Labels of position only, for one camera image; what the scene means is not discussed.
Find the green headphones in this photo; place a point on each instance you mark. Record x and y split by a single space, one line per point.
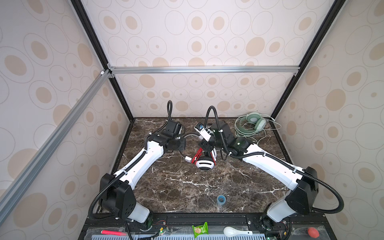
256 119

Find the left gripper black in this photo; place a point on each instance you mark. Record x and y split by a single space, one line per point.
182 145

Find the green snack packet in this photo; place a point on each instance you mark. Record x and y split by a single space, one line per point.
200 230

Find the white ceramic spoon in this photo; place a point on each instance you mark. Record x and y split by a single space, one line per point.
232 232

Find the left diagonal aluminium rail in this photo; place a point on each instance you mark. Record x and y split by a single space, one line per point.
21 184

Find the pink marker pen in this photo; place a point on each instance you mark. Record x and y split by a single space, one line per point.
114 233

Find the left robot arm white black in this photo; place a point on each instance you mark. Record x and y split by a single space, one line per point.
116 198

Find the blue tape roll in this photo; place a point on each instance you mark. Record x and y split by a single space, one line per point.
221 200

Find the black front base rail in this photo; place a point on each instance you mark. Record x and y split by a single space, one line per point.
251 221

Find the white black headphones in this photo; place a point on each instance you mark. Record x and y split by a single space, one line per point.
202 160

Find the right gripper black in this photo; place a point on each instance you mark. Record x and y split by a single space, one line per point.
204 144

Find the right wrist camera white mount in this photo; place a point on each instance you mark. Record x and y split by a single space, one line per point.
205 133

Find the horizontal aluminium rail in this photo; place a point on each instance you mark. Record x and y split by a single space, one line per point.
208 70

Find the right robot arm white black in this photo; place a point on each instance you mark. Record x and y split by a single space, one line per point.
303 184

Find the red ball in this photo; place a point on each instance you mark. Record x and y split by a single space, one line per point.
313 233

